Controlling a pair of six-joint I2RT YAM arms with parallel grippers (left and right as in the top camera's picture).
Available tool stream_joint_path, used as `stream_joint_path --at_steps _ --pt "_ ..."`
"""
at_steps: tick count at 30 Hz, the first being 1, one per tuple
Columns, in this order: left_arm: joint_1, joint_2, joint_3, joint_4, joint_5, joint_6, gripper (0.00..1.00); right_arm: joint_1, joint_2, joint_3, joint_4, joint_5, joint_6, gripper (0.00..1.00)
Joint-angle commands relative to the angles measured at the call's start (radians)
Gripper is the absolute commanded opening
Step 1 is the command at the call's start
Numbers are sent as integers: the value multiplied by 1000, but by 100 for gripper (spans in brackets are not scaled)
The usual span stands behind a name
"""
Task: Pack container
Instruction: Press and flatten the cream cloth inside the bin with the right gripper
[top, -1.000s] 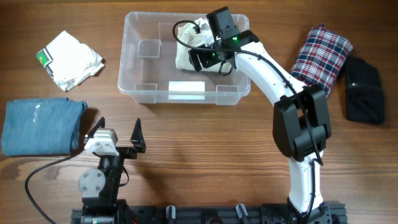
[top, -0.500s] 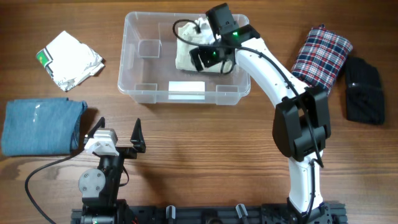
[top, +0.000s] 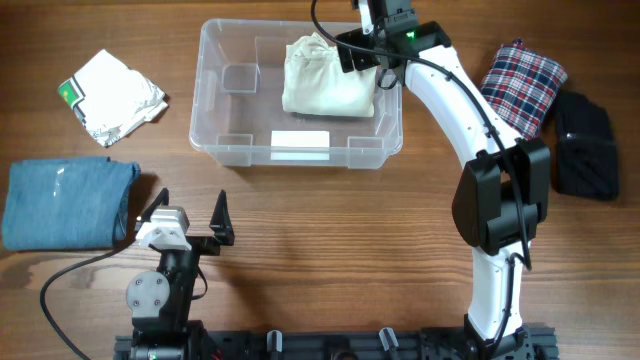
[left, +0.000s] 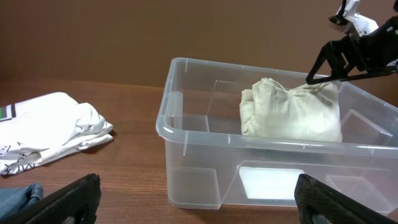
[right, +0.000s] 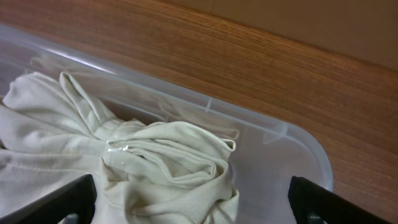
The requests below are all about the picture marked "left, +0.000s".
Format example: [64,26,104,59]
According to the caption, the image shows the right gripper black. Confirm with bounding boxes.
[305,16,397,85]

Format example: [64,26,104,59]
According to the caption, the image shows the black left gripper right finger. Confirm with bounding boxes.
[294,174,397,224]

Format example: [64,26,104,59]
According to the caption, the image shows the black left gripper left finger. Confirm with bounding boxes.
[1,174,101,224]

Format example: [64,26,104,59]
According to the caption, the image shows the cream cloth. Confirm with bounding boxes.
[239,78,343,142]

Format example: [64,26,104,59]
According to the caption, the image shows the blue folded jeans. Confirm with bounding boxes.
[1,183,44,221]

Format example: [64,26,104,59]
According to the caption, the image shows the white printed folded shirt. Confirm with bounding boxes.
[1,92,113,175]

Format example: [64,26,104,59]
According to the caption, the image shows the clear plastic storage bin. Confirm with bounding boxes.
[156,58,397,219]

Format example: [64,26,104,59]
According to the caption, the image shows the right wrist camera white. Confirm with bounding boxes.
[328,0,379,37]

